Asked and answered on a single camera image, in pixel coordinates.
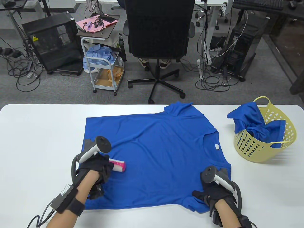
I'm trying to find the person's right hand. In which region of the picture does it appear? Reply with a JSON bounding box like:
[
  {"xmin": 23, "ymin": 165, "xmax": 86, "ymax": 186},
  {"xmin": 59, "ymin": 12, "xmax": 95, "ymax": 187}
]
[{"xmin": 192, "ymin": 172, "xmax": 238, "ymax": 212}]

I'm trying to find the person's left hand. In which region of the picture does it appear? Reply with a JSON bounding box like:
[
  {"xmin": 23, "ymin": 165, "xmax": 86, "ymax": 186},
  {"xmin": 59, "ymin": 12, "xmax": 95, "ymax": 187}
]
[{"xmin": 76, "ymin": 153, "xmax": 114, "ymax": 184}]

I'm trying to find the pink lint roller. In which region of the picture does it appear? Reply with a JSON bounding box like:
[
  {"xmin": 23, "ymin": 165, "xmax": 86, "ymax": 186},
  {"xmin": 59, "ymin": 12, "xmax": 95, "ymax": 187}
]
[{"xmin": 108, "ymin": 159, "xmax": 126, "ymax": 173}]

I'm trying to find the blue t-shirt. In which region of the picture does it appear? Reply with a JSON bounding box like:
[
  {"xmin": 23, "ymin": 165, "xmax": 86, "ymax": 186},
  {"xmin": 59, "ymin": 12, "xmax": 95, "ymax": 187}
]
[
  {"xmin": 226, "ymin": 102, "xmax": 286, "ymax": 149},
  {"xmin": 81, "ymin": 101, "xmax": 231, "ymax": 213}
]

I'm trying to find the person's left forearm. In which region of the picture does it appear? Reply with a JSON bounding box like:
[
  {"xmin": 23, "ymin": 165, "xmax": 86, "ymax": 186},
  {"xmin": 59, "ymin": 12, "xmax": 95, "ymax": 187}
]
[{"xmin": 45, "ymin": 170, "xmax": 100, "ymax": 228}]

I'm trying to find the black and white controller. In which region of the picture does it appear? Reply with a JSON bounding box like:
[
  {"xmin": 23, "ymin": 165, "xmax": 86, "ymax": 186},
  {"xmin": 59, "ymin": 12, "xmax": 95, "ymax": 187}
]
[
  {"xmin": 202, "ymin": 166, "xmax": 237, "ymax": 192},
  {"xmin": 77, "ymin": 136, "xmax": 112, "ymax": 163}
]

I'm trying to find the black sensor box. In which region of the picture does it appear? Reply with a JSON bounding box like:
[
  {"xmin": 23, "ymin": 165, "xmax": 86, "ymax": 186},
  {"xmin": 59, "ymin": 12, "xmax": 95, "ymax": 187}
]
[
  {"xmin": 50, "ymin": 184, "xmax": 79, "ymax": 213},
  {"xmin": 240, "ymin": 215, "xmax": 253, "ymax": 228}
]

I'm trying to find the yellow perforated plastic basket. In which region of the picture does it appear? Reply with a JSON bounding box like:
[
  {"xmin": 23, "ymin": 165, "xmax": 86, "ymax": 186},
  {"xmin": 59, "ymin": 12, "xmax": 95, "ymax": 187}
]
[{"xmin": 234, "ymin": 96, "xmax": 298, "ymax": 163}]

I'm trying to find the white rolling cart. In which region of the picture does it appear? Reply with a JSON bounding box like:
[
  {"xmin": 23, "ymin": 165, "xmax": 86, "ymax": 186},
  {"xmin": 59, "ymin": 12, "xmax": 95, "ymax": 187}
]
[{"xmin": 81, "ymin": 36, "xmax": 125, "ymax": 96}]

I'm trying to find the orange cloth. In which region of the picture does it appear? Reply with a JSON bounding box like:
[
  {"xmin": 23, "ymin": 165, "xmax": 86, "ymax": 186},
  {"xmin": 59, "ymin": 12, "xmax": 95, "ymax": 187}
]
[{"xmin": 107, "ymin": 66, "xmax": 124, "ymax": 83}]

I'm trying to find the light blue cloth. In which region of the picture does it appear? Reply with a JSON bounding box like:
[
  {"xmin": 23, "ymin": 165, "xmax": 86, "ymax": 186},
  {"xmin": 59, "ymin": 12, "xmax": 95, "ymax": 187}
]
[{"xmin": 83, "ymin": 45, "xmax": 119, "ymax": 73}]

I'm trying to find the black glass computer case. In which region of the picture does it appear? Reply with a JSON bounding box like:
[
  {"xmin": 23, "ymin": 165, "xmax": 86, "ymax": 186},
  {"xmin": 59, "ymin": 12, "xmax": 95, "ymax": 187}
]
[{"xmin": 21, "ymin": 12, "xmax": 84, "ymax": 74}]

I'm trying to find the white power strip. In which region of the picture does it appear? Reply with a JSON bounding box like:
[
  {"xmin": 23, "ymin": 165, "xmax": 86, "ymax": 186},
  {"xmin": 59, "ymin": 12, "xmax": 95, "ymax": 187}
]
[{"xmin": 197, "ymin": 59, "xmax": 204, "ymax": 80}]

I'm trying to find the black square board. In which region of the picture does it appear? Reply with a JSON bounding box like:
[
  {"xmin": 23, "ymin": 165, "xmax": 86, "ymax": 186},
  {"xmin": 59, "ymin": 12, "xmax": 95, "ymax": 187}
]
[{"xmin": 76, "ymin": 14, "xmax": 120, "ymax": 39}]

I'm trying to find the black power strip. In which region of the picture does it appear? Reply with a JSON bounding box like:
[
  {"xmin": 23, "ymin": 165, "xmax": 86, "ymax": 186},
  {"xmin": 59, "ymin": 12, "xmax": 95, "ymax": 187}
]
[{"xmin": 0, "ymin": 47, "xmax": 22, "ymax": 58}]

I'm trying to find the pink paper sheet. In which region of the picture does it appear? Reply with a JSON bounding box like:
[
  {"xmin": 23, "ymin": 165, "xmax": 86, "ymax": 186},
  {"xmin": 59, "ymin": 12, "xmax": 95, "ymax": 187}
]
[{"xmin": 76, "ymin": 14, "xmax": 119, "ymax": 32}]

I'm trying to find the black office chair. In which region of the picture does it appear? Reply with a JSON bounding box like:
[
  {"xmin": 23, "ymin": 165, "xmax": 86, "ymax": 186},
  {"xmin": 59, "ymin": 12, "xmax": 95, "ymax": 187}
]
[{"xmin": 123, "ymin": 0, "xmax": 195, "ymax": 105}]

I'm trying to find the black computer tower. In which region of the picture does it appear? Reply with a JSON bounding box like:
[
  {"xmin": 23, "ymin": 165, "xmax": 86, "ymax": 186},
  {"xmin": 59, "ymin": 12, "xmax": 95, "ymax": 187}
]
[{"xmin": 211, "ymin": 11, "xmax": 270, "ymax": 82}]

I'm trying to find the white desk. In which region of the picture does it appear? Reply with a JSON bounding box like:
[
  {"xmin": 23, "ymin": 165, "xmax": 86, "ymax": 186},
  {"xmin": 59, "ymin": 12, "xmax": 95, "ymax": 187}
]
[{"xmin": 74, "ymin": 0, "xmax": 227, "ymax": 80}]

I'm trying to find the black keyboard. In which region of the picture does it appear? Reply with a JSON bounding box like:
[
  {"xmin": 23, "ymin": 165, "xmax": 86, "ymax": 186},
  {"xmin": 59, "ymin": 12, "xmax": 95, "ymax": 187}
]
[{"xmin": 234, "ymin": 0, "xmax": 284, "ymax": 10}]

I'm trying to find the black desk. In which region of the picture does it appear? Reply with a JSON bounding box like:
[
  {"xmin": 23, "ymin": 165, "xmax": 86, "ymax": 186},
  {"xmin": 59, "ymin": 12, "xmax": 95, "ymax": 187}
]
[{"xmin": 232, "ymin": 0, "xmax": 304, "ymax": 95}]

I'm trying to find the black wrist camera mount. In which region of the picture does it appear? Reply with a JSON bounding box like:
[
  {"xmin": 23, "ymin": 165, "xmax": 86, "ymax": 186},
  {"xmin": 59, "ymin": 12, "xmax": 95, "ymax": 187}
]
[
  {"xmin": 209, "ymin": 202, "xmax": 222, "ymax": 226},
  {"xmin": 88, "ymin": 177, "xmax": 105, "ymax": 200}
]

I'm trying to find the black wrist strap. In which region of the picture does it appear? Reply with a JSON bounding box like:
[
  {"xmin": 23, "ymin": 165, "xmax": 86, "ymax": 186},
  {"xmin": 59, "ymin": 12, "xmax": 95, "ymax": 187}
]
[{"xmin": 69, "ymin": 198, "xmax": 86, "ymax": 216}]

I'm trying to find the grey cable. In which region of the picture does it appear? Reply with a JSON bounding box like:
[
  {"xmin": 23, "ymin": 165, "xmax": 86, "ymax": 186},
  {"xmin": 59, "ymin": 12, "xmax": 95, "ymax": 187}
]
[{"xmin": 38, "ymin": 199, "xmax": 56, "ymax": 225}]

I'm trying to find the tangle of black floor cables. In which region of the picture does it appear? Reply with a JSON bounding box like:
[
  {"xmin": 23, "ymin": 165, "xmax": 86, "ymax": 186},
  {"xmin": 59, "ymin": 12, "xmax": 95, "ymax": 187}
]
[
  {"xmin": 195, "ymin": 9, "xmax": 240, "ymax": 92},
  {"xmin": 0, "ymin": 36, "xmax": 44, "ymax": 92}
]

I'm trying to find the black cable bundle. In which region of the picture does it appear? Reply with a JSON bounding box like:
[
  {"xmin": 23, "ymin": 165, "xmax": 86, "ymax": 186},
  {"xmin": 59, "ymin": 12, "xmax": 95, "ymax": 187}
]
[{"xmin": 91, "ymin": 19, "xmax": 105, "ymax": 32}]

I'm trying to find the aluminium frame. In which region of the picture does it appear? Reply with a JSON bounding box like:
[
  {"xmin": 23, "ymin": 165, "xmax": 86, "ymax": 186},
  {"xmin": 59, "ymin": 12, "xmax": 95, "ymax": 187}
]
[{"xmin": 85, "ymin": 0, "xmax": 101, "ymax": 14}]

